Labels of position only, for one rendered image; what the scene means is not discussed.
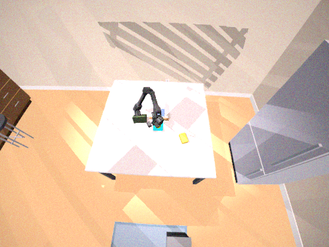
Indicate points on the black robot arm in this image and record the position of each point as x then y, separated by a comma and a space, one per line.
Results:
156, 108

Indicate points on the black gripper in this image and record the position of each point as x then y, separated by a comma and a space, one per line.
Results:
149, 124

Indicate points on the yellow flat block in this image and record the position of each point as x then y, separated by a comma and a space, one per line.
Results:
183, 138

